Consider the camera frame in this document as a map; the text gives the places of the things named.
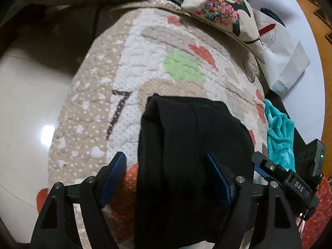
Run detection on black pants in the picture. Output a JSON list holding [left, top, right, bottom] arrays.
[[134, 95, 254, 248]]

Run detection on turquoise fleece blanket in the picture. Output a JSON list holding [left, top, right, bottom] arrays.
[[264, 99, 295, 172]]

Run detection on white paper bag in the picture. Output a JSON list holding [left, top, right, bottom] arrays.
[[253, 10, 310, 97]]

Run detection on heart patterned quilted bedspread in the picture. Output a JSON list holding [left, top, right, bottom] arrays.
[[48, 0, 268, 248]]

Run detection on cream floral decorative pillow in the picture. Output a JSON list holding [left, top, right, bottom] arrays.
[[181, 0, 265, 64]]

